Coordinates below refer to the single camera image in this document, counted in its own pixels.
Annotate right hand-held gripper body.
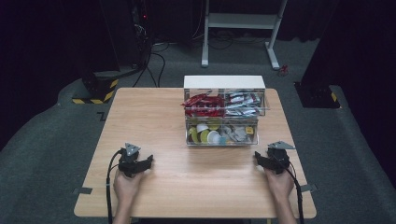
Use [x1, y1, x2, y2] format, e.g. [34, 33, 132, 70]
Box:
[266, 140, 296, 175]

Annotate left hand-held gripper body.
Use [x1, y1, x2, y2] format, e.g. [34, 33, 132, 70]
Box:
[117, 142, 145, 179]

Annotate person's left hand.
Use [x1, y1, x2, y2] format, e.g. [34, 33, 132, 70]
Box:
[113, 169, 145, 204]

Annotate person's right hand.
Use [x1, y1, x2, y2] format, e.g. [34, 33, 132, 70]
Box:
[263, 166, 296, 203]

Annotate pile of grey sachets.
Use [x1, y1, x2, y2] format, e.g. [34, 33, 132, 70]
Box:
[221, 124, 248, 144]

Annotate pile of silver packets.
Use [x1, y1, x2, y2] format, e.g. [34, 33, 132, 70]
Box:
[224, 91, 262, 118]

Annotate pile of coffee capsules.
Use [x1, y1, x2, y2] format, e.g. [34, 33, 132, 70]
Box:
[187, 119, 228, 146]

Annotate black yellow striped stand base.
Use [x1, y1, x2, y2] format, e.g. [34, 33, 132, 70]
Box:
[71, 70, 120, 105]

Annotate pile of red packets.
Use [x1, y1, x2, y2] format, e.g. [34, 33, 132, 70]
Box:
[180, 92, 226, 118]

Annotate clear drawer organizer white top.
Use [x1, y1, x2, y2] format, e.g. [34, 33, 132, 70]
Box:
[182, 75, 268, 147]

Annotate dark computer tower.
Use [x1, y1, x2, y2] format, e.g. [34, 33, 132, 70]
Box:
[129, 0, 154, 68]

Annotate white metal stand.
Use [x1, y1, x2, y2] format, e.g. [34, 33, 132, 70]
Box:
[201, 0, 288, 71]

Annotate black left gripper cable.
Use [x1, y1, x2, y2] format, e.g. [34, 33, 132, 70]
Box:
[106, 148, 125, 224]

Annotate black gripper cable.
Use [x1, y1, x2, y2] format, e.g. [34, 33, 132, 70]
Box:
[106, 148, 125, 224]
[281, 161, 305, 224]

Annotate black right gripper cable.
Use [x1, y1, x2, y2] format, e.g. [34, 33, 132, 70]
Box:
[281, 161, 305, 224]

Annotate black floor cables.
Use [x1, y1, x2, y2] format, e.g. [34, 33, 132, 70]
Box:
[132, 41, 171, 89]

